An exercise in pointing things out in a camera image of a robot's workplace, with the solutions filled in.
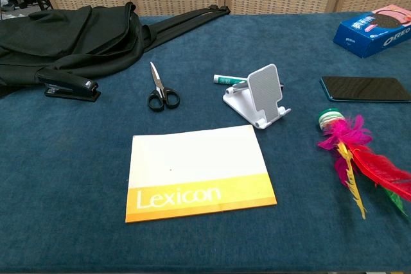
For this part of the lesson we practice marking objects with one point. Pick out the blue Oreo cookie box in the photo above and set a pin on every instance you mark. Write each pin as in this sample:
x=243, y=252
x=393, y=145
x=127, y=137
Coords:
x=363, y=41

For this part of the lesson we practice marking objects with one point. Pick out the black stapler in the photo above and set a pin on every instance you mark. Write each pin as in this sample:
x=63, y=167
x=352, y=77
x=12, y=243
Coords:
x=74, y=83

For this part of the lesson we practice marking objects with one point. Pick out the blue table cloth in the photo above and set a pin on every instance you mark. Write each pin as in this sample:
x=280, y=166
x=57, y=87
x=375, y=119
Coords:
x=80, y=165

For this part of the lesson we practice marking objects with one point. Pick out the black smartphone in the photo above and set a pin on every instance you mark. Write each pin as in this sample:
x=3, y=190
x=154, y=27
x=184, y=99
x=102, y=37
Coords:
x=366, y=88

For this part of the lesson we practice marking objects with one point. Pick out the yellow white Lexicon booklet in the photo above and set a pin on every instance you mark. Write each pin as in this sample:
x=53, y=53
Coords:
x=196, y=158

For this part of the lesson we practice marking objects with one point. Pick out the colourful feather shuttlecock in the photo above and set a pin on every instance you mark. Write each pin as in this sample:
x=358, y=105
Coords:
x=350, y=133

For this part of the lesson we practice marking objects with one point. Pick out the black fabric bag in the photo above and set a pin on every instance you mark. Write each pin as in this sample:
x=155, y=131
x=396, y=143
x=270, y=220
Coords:
x=80, y=36

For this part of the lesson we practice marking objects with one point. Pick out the white folding phone stand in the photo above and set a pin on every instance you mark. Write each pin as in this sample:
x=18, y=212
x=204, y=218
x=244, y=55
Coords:
x=265, y=91

